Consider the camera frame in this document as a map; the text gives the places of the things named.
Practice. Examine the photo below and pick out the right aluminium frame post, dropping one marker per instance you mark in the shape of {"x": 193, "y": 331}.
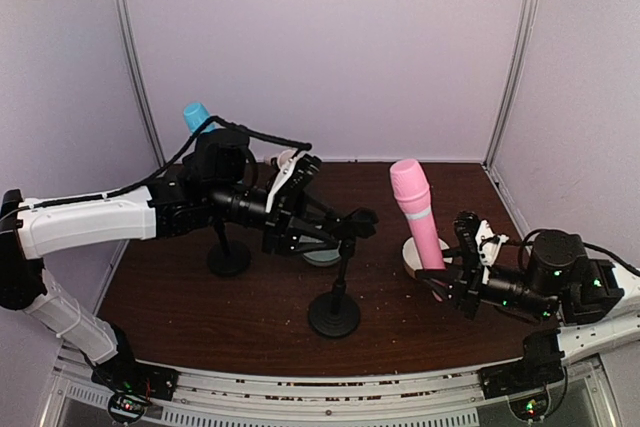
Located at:
{"x": 525, "y": 25}

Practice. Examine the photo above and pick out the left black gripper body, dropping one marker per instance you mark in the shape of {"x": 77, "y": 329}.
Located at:
{"x": 282, "y": 220}

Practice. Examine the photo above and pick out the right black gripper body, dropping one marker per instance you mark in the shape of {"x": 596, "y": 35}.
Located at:
{"x": 468, "y": 278}

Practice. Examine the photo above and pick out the white ceramic bowl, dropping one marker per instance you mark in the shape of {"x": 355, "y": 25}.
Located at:
{"x": 411, "y": 261}

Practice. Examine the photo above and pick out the pink toy microphone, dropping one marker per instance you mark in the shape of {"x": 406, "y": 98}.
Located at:
{"x": 411, "y": 191}

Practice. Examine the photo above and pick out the front aluminium rail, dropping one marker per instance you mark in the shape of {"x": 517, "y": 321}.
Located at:
{"x": 439, "y": 398}

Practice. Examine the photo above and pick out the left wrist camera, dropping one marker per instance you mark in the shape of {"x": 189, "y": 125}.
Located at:
{"x": 290, "y": 182}

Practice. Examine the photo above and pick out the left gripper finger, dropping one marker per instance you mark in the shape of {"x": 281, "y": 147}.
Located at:
{"x": 310, "y": 239}
{"x": 320, "y": 214}

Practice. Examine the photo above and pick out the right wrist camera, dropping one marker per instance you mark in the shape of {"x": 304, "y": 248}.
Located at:
{"x": 479, "y": 245}

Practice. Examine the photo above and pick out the blue toy microphone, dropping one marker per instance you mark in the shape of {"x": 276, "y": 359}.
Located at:
{"x": 195, "y": 114}

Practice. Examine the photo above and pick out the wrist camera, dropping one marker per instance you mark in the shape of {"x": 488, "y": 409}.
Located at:
{"x": 479, "y": 245}
{"x": 290, "y": 182}

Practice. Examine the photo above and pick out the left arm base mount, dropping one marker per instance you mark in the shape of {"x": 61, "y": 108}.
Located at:
{"x": 134, "y": 385}

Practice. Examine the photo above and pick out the cream toy microphone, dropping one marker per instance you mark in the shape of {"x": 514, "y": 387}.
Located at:
{"x": 279, "y": 160}

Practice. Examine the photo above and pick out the aluminium frame post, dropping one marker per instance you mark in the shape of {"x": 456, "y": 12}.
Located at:
{"x": 137, "y": 81}
{"x": 525, "y": 25}

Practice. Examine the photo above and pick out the black microphone stand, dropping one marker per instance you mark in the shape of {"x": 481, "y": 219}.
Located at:
{"x": 226, "y": 258}
{"x": 335, "y": 314}

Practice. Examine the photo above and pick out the left aluminium frame post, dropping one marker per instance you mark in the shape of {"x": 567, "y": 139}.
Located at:
{"x": 137, "y": 81}

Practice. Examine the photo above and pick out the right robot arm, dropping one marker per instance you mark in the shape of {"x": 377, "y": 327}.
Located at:
{"x": 598, "y": 292}

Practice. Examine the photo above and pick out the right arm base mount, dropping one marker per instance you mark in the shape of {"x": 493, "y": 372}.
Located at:
{"x": 534, "y": 385}

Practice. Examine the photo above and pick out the light green ceramic bowl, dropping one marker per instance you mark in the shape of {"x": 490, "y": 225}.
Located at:
{"x": 318, "y": 256}

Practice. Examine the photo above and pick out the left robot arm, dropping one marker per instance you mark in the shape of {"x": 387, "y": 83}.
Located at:
{"x": 158, "y": 206}

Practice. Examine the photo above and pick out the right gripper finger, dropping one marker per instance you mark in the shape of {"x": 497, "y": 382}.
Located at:
{"x": 444, "y": 283}
{"x": 452, "y": 253}

